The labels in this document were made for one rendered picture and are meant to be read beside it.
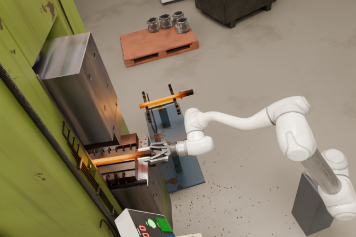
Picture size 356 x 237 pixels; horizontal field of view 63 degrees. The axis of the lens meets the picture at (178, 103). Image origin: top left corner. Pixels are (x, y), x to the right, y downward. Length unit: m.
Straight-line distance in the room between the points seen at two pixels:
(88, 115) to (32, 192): 0.35
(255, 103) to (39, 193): 2.57
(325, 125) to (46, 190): 2.65
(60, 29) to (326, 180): 1.47
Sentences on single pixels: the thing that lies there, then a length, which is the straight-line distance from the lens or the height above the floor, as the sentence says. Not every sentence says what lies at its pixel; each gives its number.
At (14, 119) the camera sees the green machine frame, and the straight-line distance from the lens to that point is 0.98.
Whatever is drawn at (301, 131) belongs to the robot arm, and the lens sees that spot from 1.32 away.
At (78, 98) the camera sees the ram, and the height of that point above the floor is 1.65.
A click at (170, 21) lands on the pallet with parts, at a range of 4.56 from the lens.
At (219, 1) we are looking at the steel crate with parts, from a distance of 4.43.
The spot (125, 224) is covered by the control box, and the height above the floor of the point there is 1.18.
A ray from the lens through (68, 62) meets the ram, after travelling 1.20.
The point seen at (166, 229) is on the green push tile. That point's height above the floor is 1.02.
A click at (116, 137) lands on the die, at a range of 1.43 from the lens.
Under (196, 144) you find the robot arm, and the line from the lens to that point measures 1.66.
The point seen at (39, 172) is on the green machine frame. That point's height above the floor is 1.57.
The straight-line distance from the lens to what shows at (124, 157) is 1.75.
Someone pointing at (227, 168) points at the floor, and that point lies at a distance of 2.79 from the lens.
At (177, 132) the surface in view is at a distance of 2.22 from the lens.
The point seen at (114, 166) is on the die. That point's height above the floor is 0.99.
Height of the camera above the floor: 2.36
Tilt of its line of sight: 44 degrees down
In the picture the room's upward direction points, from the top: 12 degrees counter-clockwise
